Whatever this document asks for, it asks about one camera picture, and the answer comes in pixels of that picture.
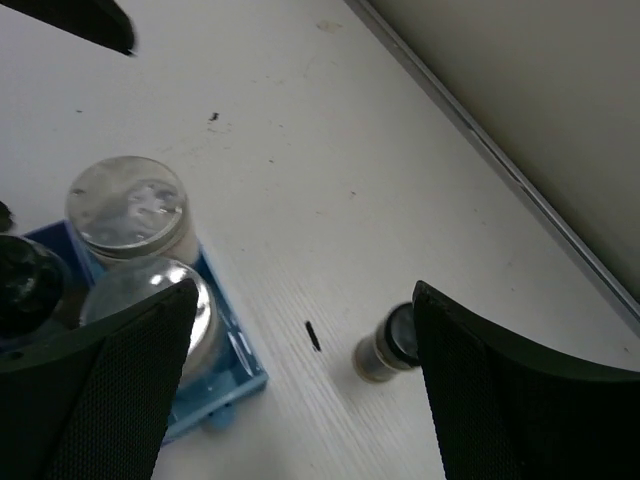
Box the small black-cap spice bottle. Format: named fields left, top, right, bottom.
left=353, top=302, right=420, bottom=383

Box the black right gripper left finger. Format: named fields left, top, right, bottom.
left=1, top=280, right=198, bottom=479

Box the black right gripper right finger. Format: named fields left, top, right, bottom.
left=413, top=281, right=639, bottom=479

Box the light blue tray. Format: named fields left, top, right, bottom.
left=25, top=220, right=268, bottom=445

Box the silver-lid salt bottle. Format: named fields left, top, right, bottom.
left=65, top=156, right=200, bottom=268
left=79, top=256, right=226, bottom=389

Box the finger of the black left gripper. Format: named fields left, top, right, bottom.
left=9, top=0, right=136, bottom=56

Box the black-lid shaker bottle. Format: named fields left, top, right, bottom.
left=1, top=234, right=70, bottom=340

